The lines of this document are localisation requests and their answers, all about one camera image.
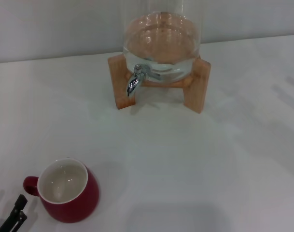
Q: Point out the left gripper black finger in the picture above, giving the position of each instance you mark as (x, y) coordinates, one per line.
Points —
(15, 215)

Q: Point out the red ceramic cup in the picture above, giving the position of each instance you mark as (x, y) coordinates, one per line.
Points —
(74, 205)

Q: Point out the chrome faucet tap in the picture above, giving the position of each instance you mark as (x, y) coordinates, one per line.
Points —
(133, 83)

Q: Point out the wooden dispenser stand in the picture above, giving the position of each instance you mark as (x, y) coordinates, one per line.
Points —
(197, 84)

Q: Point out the glass water dispenser jar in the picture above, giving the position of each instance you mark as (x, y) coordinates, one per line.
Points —
(161, 36)

